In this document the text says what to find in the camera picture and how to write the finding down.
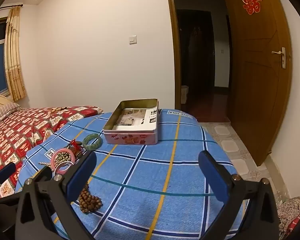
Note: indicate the striped pillow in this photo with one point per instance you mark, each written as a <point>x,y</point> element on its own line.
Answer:
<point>5,112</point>

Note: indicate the white waste bin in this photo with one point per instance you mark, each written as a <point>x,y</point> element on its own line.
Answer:
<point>184,94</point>

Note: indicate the pink bangle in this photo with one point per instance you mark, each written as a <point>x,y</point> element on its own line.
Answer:
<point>54,158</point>

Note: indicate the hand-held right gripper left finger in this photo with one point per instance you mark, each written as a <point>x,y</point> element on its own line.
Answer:
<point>80,180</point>

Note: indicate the pink tin box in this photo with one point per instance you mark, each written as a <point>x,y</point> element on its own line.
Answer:
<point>130,136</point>

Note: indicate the beige patterned curtain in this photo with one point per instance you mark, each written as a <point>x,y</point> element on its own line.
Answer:
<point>13,55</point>

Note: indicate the dark curtain rod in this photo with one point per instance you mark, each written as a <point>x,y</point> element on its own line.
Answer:
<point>11,6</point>

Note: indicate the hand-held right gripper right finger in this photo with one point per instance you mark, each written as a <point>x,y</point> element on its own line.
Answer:
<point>212,177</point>

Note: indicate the floral cloth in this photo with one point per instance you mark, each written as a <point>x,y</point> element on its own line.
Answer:
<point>290,210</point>

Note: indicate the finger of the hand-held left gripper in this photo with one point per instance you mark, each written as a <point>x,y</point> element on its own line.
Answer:
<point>43,173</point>
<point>5,173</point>

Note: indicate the gold item on quilt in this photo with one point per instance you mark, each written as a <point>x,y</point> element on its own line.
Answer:
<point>58,109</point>

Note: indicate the brown wooden door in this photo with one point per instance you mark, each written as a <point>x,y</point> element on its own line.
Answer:
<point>255,92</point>

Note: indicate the red paper door decoration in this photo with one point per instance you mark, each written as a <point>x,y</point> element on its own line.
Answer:
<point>251,0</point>

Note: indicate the silver bangle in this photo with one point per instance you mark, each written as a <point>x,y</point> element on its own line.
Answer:
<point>58,172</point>

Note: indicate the red patterned bed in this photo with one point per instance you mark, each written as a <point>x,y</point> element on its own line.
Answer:
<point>17,137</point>

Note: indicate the blue checked tablecloth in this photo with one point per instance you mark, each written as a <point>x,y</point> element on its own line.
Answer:
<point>150,175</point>

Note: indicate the white light switch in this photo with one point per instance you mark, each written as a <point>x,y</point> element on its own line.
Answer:
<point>132,39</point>

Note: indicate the brown wooden door frame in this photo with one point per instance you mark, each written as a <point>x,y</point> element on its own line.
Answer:
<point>175,55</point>

